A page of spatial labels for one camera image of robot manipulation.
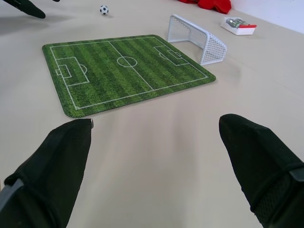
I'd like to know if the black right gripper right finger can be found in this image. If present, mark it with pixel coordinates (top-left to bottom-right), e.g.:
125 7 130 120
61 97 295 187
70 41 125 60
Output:
218 114 304 228

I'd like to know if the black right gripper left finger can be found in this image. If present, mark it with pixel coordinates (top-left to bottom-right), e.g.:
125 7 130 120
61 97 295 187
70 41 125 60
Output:
0 118 94 228

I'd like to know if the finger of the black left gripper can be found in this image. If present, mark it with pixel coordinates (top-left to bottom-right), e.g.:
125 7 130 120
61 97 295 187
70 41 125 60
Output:
0 0 46 19

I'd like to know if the green soccer field mat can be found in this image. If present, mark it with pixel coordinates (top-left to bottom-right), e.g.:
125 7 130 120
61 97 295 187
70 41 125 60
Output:
42 34 217 119

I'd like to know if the white miniature soccer goal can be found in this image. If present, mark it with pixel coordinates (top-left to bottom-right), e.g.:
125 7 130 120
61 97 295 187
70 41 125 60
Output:
167 14 228 66

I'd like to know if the white tray with batteries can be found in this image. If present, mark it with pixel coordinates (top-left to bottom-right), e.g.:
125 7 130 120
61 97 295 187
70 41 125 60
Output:
220 17 258 36

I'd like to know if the red cloth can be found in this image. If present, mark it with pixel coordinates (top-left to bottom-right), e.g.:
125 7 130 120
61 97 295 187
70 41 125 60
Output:
178 0 232 14

